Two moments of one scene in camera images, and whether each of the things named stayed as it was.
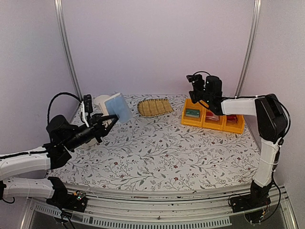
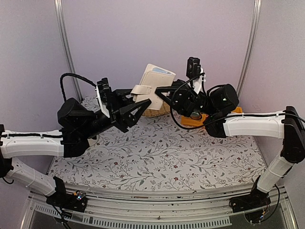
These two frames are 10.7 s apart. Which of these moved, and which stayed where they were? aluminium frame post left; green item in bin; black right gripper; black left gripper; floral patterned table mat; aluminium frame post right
Moved: black left gripper; black right gripper
Stayed: aluminium frame post right; floral patterned table mat; green item in bin; aluminium frame post left
